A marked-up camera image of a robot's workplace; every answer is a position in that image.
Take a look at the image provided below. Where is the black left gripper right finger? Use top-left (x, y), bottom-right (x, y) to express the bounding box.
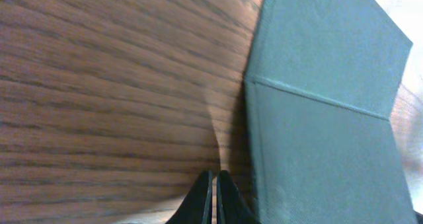
top-left (216, 170), bottom-right (260, 224)

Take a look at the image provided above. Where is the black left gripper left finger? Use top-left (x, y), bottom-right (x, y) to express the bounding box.
top-left (166, 171), bottom-right (213, 224)

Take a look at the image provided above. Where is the dark green gift box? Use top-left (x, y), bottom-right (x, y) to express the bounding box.
top-left (245, 0), bottom-right (416, 223)

